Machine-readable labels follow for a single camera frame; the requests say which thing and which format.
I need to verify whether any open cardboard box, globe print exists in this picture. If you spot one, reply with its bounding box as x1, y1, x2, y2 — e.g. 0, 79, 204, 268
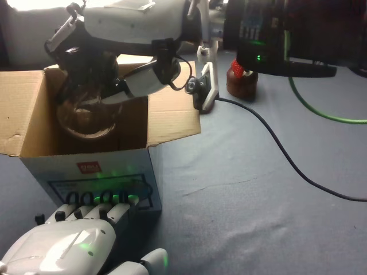
0, 54, 202, 215

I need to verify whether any green cable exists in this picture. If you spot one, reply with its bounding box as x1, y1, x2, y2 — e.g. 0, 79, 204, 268
288, 76, 367, 125

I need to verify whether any grey-blue table cloth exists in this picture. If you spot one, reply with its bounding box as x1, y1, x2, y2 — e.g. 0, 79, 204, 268
0, 47, 367, 275

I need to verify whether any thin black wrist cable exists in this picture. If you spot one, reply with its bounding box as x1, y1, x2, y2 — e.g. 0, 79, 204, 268
168, 54, 193, 92

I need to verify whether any thick black cable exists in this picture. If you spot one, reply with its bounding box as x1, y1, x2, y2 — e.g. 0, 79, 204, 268
217, 97, 367, 202

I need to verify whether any right wrist camera, white bracket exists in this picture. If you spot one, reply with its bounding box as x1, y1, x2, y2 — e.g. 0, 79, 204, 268
185, 42, 221, 115

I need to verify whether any brown transparent glass flask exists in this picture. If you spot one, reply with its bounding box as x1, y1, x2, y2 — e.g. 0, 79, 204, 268
56, 50, 124, 142

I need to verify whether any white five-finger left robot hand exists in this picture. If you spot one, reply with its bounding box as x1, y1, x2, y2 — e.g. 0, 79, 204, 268
0, 191, 170, 275

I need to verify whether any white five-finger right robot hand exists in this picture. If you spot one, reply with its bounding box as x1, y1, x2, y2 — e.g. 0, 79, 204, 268
44, 0, 186, 106

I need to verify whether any chocolate cake toy with strawberry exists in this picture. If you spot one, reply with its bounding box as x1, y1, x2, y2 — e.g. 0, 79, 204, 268
225, 58, 259, 100

